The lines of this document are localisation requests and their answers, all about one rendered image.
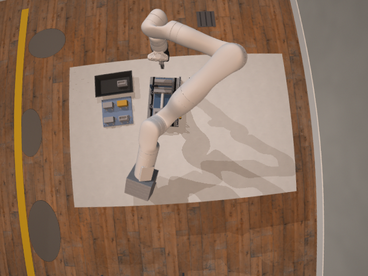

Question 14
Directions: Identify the yellow rectangular block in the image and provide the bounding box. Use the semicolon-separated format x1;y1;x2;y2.
117;100;128;108

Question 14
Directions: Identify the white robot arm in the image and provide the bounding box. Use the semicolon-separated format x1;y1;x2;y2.
134;9;247;181

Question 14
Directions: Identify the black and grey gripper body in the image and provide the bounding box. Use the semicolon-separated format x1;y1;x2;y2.
148;40;170;62

